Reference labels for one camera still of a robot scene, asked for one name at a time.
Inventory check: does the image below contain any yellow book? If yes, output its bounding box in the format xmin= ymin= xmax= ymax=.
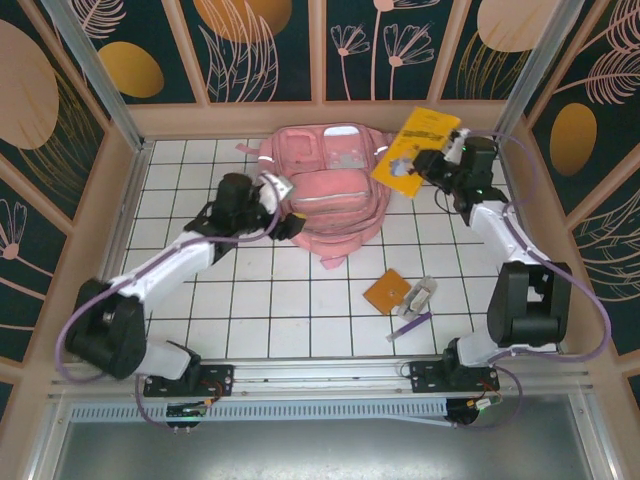
xmin=369 ymin=105 xmax=462 ymax=200

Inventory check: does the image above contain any pink backpack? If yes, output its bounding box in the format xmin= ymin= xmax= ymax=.
xmin=237 ymin=124 xmax=394 ymax=271

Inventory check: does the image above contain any orange wallet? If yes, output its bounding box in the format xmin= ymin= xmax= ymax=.
xmin=363 ymin=268 xmax=412 ymax=316

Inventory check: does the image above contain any small clear plastic case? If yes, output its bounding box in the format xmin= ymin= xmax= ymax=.
xmin=397 ymin=275 xmax=439 ymax=321

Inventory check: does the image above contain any purple pen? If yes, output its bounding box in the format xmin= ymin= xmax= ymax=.
xmin=385 ymin=312 xmax=432 ymax=342

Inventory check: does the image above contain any small circuit board with LED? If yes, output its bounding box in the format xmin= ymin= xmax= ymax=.
xmin=164 ymin=399 xmax=209 ymax=431
xmin=447 ymin=394 xmax=504 ymax=429

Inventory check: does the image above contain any grey metal sheet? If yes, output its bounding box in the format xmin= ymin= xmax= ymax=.
xmin=29 ymin=394 xmax=616 ymax=480

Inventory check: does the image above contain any aluminium frame post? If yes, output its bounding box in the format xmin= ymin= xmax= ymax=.
xmin=42 ymin=0 xmax=154 ymax=151
xmin=492 ymin=0 xmax=586 ymax=144

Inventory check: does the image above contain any aluminium side rail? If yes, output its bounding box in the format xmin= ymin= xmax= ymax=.
xmin=77 ymin=142 xmax=151 ymax=361

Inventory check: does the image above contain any aluminium mounting rail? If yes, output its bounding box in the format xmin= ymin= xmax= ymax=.
xmin=49 ymin=352 xmax=591 ymax=401

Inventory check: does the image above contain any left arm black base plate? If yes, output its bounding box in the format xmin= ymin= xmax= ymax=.
xmin=143 ymin=363 xmax=235 ymax=399

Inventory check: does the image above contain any grey slotted cable duct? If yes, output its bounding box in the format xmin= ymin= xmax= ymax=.
xmin=69 ymin=397 xmax=451 ymax=426

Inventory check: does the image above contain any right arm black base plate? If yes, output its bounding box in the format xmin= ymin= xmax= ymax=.
xmin=409 ymin=360 xmax=500 ymax=396

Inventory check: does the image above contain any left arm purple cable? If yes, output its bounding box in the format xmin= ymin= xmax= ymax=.
xmin=55 ymin=174 xmax=281 ymax=431

